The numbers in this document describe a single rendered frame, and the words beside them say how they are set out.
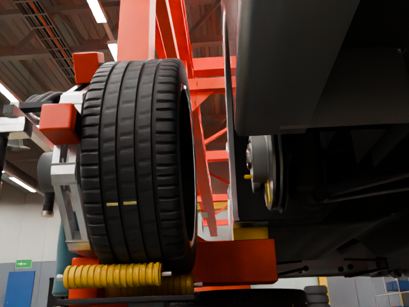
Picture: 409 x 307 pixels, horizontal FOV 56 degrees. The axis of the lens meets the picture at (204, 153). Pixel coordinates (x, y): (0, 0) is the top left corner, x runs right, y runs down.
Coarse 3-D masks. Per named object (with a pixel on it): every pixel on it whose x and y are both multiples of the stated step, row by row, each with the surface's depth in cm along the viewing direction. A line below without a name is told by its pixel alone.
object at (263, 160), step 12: (252, 144) 112; (264, 144) 112; (276, 144) 107; (252, 156) 113; (264, 156) 111; (276, 156) 108; (252, 168) 115; (264, 168) 112; (276, 168) 109; (252, 180) 117; (264, 180) 115; (276, 180) 110; (264, 192) 127; (276, 192) 112; (276, 204) 113
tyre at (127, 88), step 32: (128, 64) 109; (160, 64) 108; (96, 96) 96; (128, 96) 95; (160, 96) 95; (96, 128) 92; (128, 128) 91; (160, 128) 91; (192, 128) 145; (96, 160) 90; (128, 160) 90; (160, 160) 89; (96, 192) 90; (128, 192) 90; (160, 192) 90; (96, 224) 93; (128, 224) 92; (160, 224) 93; (128, 256) 98; (160, 256) 98; (192, 256) 116
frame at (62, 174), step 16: (64, 96) 103; (80, 96) 102; (80, 112) 101; (64, 144) 100; (64, 160) 99; (64, 176) 94; (80, 176) 97; (64, 192) 98; (80, 192) 98; (64, 208) 98; (80, 208) 98; (64, 224) 100; (80, 224) 100; (80, 240) 102
